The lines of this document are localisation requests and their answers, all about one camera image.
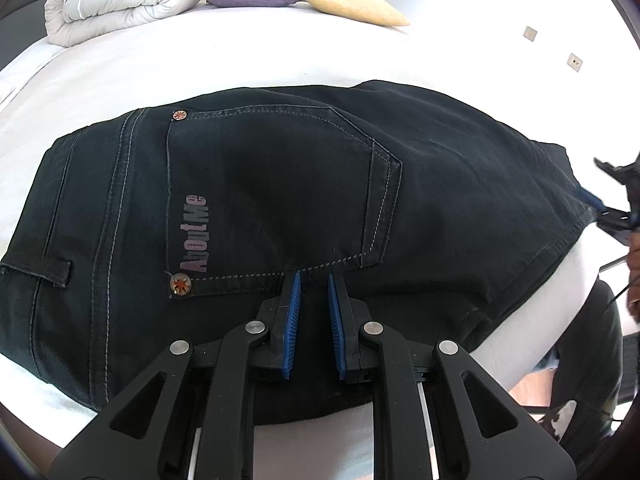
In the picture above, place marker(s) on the dark grey padded headboard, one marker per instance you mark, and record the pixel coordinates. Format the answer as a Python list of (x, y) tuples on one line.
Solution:
[(20, 25)]

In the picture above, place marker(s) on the bed with white sheet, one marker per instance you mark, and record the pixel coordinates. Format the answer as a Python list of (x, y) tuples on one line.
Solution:
[(250, 60)]

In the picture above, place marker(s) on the person's leg in dark trousers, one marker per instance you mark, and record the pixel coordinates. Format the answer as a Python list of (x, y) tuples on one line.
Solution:
[(590, 350)]

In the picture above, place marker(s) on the black denim pants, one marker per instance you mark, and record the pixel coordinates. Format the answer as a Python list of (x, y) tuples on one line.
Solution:
[(300, 185)]

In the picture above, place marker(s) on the person's right hand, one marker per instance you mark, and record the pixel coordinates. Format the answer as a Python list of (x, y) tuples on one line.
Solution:
[(635, 300)]

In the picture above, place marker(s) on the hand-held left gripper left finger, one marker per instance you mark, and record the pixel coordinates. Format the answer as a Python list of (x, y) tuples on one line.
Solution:
[(293, 320)]

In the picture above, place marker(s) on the yellow pillow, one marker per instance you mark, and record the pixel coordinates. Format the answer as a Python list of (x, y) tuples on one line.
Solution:
[(350, 6)]

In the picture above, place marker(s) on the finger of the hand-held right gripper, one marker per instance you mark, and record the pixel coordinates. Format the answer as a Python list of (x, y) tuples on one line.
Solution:
[(622, 172), (595, 201)]

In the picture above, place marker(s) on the square wall socket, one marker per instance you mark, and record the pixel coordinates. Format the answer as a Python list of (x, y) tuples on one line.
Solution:
[(530, 32), (575, 61)]

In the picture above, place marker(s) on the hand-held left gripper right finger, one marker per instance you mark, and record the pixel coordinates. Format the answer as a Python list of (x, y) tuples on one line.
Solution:
[(335, 325)]

